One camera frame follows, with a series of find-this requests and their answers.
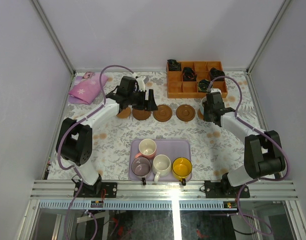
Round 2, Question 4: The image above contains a light wooden coaster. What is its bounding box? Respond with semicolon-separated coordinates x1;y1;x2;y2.
116;107;131;119
197;109;204;120

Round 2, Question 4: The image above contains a light blue mug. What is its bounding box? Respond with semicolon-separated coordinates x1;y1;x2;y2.
199;97;207;115

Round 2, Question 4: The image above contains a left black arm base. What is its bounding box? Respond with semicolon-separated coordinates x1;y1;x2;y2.
71;177;118;199

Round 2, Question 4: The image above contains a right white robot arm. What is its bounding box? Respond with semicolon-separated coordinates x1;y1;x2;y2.
203;92;286;197

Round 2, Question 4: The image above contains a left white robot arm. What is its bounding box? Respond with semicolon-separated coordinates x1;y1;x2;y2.
56;76;158;197

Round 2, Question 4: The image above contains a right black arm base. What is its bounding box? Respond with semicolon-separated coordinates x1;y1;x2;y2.
199;180;242;199

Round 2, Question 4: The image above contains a yellow glass cup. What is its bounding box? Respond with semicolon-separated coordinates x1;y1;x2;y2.
172;157;192;186

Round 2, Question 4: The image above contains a dark brown left saucer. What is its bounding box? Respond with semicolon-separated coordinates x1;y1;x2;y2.
132;109;151;121

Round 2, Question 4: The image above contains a dark brown saucer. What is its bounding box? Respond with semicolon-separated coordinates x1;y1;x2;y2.
153;104;172;122
176;104;196;122
132;109;151;121

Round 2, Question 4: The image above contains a dark brown middle saucer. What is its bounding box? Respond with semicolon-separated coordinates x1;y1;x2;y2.
153;104;172;122

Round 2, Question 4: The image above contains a dark brown right saucer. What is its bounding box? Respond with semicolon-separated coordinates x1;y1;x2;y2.
176;104;196;122

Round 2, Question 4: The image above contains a black bundle right compartment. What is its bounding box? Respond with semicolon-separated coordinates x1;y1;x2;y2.
209;67;225;81

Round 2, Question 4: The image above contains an orange compartment box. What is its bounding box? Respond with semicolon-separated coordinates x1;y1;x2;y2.
166;61;223;99

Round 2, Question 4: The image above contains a pink folded cloth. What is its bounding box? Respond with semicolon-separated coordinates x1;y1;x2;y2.
68;71;101;105

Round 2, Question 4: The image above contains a pink mug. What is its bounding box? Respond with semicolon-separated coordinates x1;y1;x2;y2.
135;138;157;159

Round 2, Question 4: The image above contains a black bundle far left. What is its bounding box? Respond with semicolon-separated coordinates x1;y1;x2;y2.
167;59;182;72

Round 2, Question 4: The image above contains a lilac plastic tray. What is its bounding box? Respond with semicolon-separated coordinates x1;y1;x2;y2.
128;139;191;182

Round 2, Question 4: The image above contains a cream white mug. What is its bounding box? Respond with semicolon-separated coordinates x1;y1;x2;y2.
152;154;171;183

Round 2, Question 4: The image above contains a purple mug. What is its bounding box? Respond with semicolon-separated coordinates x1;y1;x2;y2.
131;157;152;186

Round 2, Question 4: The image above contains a black green cable bundle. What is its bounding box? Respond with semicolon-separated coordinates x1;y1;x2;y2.
197;78;213;93

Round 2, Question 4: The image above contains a black orange cable bundle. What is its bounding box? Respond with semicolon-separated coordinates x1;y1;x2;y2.
182;66;196;82

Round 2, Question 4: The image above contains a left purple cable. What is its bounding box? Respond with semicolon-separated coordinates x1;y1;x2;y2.
56;64;138;240

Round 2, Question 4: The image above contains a purple cable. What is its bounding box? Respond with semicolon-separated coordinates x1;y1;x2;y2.
56;64;138;240
207;75;293;236

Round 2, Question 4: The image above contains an aluminium front rail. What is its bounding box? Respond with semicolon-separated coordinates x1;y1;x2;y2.
29;180;299;201

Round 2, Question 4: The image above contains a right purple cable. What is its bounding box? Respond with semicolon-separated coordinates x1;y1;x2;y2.
207;75;293;236

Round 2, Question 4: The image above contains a blue slotted cable duct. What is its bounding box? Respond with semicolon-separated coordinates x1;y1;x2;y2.
39;199;237;211

